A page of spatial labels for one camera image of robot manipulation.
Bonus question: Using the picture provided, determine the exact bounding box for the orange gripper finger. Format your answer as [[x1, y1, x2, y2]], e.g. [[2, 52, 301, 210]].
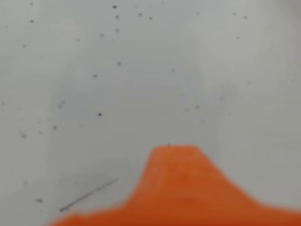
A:
[[48, 145, 301, 226]]

